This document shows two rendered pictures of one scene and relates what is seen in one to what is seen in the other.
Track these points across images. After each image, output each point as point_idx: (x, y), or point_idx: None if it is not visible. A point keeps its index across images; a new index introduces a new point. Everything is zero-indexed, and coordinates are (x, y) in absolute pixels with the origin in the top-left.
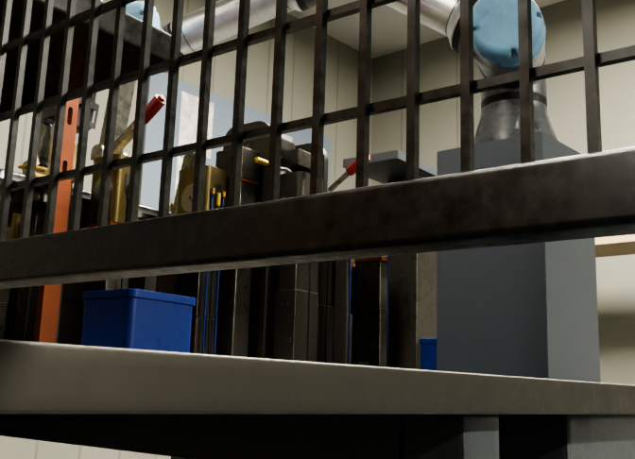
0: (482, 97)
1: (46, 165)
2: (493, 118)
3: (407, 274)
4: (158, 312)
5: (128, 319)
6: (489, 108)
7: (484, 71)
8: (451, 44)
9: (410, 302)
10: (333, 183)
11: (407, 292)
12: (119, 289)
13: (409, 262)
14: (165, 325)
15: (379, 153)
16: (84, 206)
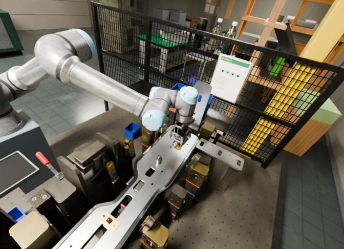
0: (9, 108)
1: (178, 143)
2: (17, 112)
3: (11, 216)
4: (129, 126)
5: (132, 125)
6: (13, 110)
7: (20, 96)
8: (36, 87)
9: (17, 221)
10: (56, 170)
11: (15, 220)
12: (134, 123)
13: (7, 213)
14: (128, 128)
15: (24, 156)
16: (164, 152)
